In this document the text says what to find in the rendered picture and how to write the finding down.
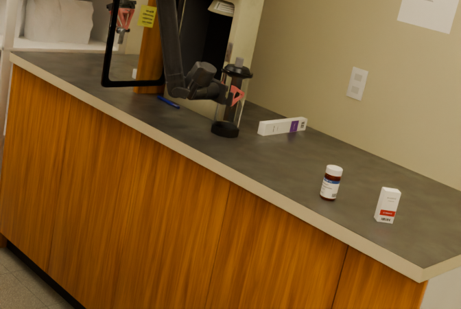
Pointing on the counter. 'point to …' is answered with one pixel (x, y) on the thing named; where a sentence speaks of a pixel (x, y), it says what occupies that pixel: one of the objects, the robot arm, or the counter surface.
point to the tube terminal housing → (243, 33)
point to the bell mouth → (222, 7)
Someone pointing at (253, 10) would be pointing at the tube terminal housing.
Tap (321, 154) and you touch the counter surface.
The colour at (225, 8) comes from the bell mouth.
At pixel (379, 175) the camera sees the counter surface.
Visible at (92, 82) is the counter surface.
